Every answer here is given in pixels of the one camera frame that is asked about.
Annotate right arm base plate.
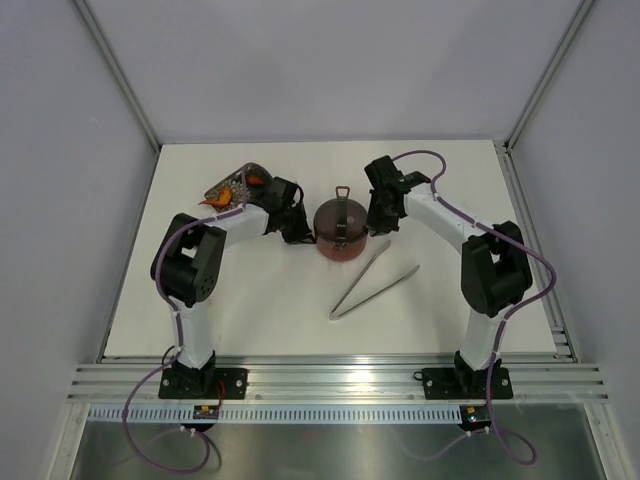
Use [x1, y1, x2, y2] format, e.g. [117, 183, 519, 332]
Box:
[412, 367, 514, 400]

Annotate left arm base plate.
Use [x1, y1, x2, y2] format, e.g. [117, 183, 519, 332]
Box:
[158, 367, 249, 400]

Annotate grey transparent lid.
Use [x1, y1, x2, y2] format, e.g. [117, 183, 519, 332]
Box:
[313, 185, 368, 248]

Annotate red steel lunch box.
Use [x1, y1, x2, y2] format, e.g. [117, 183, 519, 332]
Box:
[313, 197, 368, 262]

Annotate right side aluminium rail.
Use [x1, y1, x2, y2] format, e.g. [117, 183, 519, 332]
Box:
[493, 140, 580, 363]

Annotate left frame post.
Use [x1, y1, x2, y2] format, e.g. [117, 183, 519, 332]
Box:
[70, 0, 162, 157]

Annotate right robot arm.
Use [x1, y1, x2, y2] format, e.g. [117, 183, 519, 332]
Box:
[364, 156, 533, 397]

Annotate black square plate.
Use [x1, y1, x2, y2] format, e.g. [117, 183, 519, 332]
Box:
[201, 162, 274, 213]

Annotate aluminium front rail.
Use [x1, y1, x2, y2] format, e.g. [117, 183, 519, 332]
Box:
[67, 355, 609, 404]

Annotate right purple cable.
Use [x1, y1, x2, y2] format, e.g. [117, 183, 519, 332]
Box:
[391, 149, 558, 463]

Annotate slotted white cable duct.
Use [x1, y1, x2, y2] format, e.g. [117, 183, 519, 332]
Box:
[88, 404, 462, 425]

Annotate aluminium rail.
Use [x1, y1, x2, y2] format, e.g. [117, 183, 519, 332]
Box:
[493, 140, 580, 363]
[67, 355, 609, 404]

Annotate frame post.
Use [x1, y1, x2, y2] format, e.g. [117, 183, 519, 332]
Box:
[70, 0, 162, 157]
[503, 0, 598, 154]

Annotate right frame post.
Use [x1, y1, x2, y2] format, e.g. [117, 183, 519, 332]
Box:
[503, 0, 598, 154]

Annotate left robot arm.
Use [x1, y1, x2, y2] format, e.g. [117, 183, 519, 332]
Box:
[151, 177, 314, 398]

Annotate metal food tongs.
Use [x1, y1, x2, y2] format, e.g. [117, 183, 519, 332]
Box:
[328, 240, 421, 322]

